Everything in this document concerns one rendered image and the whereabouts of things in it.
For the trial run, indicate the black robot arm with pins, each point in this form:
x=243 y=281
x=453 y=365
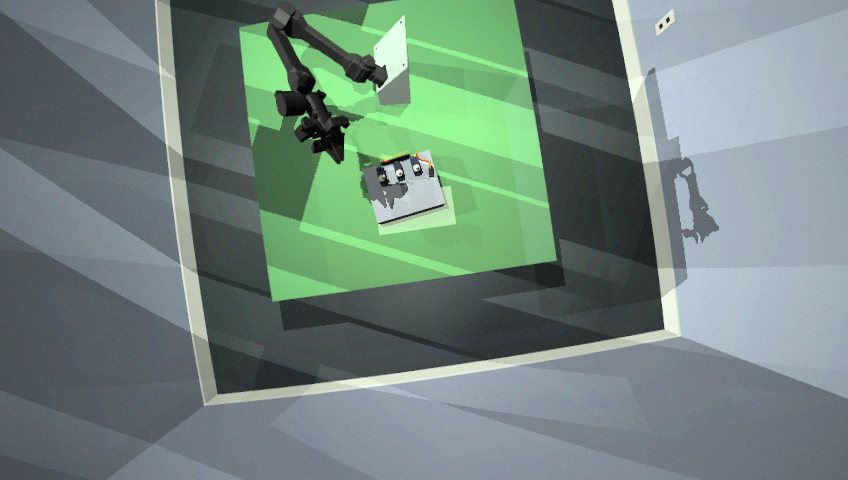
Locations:
x=288 y=21

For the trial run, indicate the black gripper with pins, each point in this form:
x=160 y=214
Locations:
x=332 y=139

